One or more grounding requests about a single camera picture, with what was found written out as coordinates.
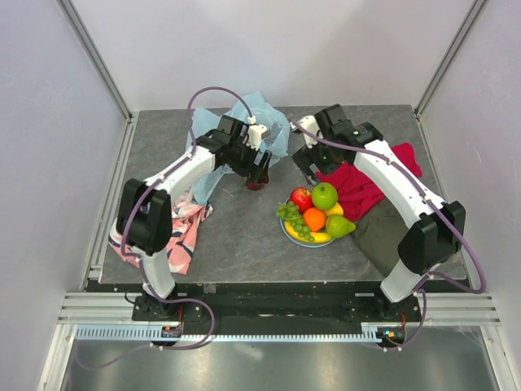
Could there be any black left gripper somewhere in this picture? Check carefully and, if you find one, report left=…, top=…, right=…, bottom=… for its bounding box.
left=228, top=136, right=271, bottom=185

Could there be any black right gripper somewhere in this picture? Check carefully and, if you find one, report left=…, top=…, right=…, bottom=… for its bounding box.
left=291, top=134, right=344, bottom=187

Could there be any red fake apple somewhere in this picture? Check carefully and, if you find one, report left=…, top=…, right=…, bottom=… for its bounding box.
left=289, top=187, right=313, bottom=213

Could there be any green fake lime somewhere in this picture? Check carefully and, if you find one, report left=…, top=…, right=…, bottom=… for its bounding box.
left=311, top=182, right=338, bottom=211

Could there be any green fake grapes bunch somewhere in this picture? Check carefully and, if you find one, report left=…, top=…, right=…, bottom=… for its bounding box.
left=276, top=201, right=306, bottom=225

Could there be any fake orange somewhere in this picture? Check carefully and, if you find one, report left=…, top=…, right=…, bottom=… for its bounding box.
left=302, top=207, right=327, bottom=232

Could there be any yellow fake mango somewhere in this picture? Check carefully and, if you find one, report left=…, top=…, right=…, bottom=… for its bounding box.
left=325, top=203, right=344, bottom=216

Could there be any green fake pear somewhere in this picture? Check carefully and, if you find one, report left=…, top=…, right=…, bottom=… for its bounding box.
left=325, top=214, right=356, bottom=239

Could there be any yellow fake banana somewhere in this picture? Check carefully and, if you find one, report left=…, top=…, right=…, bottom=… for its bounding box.
left=282, top=222, right=334, bottom=245

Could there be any translucent light blue plastic bag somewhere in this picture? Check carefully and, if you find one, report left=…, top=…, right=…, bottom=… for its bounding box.
left=191, top=91, right=290, bottom=204

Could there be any dark red fake fruit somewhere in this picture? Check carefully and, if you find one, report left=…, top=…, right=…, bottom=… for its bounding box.
left=246, top=179, right=265, bottom=191

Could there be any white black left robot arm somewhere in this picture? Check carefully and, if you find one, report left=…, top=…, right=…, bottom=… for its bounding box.
left=115, top=115, right=272, bottom=320

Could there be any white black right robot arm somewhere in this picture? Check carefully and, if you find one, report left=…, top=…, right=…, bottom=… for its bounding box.
left=291, top=104, right=466, bottom=321

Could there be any red cloth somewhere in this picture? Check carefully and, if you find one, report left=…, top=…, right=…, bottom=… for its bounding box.
left=317, top=143, right=422, bottom=222

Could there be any light blue plate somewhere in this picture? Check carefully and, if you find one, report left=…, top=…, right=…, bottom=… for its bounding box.
left=276, top=199, right=335, bottom=248

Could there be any pink navy patterned cloth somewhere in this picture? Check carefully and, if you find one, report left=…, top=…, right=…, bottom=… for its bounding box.
left=107, top=191, right=214, bottom=276

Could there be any olive green cloth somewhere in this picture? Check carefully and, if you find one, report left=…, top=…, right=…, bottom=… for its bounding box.
left=351, top=198, right=408, bottom=277

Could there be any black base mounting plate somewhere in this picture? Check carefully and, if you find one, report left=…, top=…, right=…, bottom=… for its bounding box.
left=133, top=281, right=421, bottom=323

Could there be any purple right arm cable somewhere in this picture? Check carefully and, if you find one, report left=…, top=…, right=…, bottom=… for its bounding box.
left=291, top=122, right=488, bottom=352

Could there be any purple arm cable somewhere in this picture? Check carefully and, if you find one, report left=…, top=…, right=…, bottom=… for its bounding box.
left=75, top=86, right=256, bottom=370
left=291, top=122, right=488, bottom=352

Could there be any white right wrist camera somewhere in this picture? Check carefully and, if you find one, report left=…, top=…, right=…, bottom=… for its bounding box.
left=291, top=116, right=321, bottom=149

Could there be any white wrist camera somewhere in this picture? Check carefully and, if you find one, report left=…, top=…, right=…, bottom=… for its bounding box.
left=291, top=116, right=321, bottom=149
left=244, top=116, right=270, bottom=151

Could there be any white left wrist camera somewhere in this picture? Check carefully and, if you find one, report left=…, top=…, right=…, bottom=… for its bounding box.
left=244, top=116, right=270, bottom=151

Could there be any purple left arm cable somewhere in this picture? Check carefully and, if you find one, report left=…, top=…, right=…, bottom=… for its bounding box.
left=75, top=86, right=256, bottom=370

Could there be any slotted grey cable duct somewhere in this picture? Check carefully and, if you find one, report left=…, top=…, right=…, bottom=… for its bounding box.
left=76, top=324, right=391, bottom=343

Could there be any aluminium frame rail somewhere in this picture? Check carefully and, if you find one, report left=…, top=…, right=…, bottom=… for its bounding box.
left=59, top=292, right=499, bottom=326

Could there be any right aluminium corner post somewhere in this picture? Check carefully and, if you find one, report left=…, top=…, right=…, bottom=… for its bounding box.
left=414, top=0, right=488, bottom=121

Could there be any aluminium corner post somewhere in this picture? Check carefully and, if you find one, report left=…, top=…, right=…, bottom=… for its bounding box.
left=414, top=0, right=488, bottom=121
left=56, top=0, right=134, bottom=122

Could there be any left aluminium corner post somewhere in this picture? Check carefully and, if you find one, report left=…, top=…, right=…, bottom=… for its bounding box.
left=56, top=0, right=134, bottom=122

